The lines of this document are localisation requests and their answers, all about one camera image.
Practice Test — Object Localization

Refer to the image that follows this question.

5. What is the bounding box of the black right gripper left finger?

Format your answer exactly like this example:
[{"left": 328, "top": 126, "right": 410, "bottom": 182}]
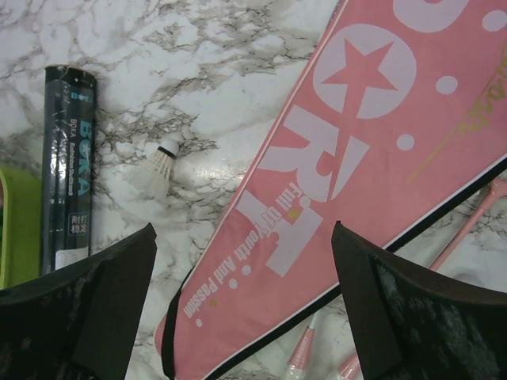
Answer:
[{"left": 1, "top": 225, "right": 157, "bottom": 379}]

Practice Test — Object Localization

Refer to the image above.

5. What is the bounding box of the pink badminton racket right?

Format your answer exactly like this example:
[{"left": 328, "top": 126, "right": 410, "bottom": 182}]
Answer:
[{"left": 328, "top": 177, "right": 506, "bottom": 379}]

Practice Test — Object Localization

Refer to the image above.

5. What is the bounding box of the white feather shuttlecock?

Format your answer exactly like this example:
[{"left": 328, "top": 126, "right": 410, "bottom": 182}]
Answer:
[{"left": 141, "top": 139, "right": 179, "bottom": 199}]

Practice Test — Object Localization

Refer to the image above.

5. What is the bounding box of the green plastic tray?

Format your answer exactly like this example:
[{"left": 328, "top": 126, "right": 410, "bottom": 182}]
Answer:
[{"left": 1, "top": 165, "right": 42, "bottom": 289}]

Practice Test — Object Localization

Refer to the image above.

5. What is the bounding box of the black shuttlecock tube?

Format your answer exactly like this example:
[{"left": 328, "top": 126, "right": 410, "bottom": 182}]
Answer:
[{"left": 40, "top": 65, "right": 97, "bottom": 275}]

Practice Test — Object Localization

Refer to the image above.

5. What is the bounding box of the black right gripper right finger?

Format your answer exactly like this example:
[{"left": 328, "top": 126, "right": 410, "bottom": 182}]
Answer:
[{"left": 331, "top": 222, "right": 506, "bottom": 379}]

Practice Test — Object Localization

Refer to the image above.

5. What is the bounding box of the pink racket bag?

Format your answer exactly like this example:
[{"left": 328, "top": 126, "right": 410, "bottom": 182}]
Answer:
[{"left": 156, "top": 1, "right": 506, "bottom": 379}]

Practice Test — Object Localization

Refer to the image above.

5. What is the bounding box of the pink badminton racket left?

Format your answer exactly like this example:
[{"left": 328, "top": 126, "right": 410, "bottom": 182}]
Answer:
[{"left": 280, "top": 312, "right": 318, "bottom": 380}]

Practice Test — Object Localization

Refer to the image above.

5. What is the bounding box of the pink badminton racket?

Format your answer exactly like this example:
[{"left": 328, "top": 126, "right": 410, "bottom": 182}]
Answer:
[
  {"left": 280, "top": 312, "right": 318, "bottom": 380},
  {"left": 328, "top": 177, "right": 506, "bottom": 379}
]

